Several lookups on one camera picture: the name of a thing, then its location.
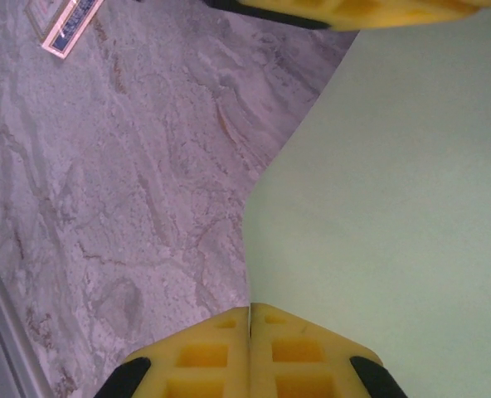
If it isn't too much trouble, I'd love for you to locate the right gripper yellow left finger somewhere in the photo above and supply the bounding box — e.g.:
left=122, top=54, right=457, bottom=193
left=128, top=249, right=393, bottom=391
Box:
left=98, top=306, right=251, bottom=398

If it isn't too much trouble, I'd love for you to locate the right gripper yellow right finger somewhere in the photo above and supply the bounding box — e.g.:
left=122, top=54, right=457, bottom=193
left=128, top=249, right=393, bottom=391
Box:
left=250, top=302, right=408, bottom=398

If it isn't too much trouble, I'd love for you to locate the small pink white card box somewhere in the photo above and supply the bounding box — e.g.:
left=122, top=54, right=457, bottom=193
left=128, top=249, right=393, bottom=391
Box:
left=23, top=0, right=105, bottom=62

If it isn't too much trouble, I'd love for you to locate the light green cloth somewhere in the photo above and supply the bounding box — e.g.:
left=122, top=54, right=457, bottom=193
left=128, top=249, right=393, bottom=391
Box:
left=241, top=0, right=491, bottom=398

